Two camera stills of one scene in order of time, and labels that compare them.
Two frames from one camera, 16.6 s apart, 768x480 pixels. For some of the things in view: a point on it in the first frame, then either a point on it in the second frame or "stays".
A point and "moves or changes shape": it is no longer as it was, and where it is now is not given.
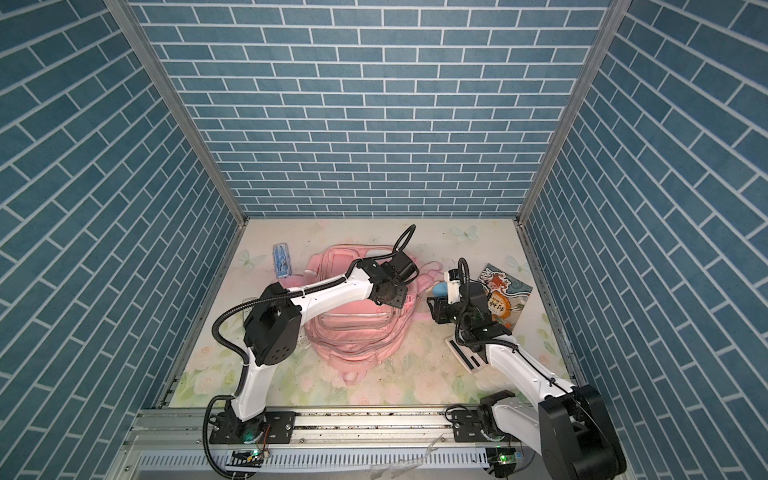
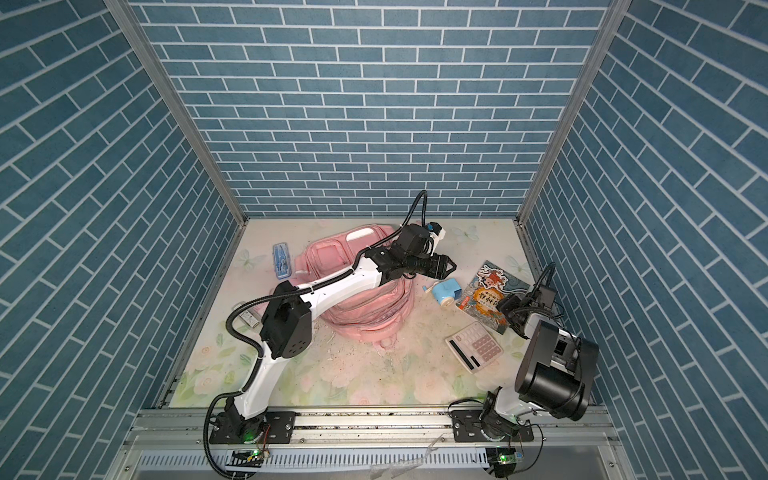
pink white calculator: x=472 y=361 stays
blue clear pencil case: x=282 y=260 stays
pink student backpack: x=357 y=339 moves or changes shape
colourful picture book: x=507 y=293 stays
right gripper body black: x=451 y=313 -> x=514 y=307
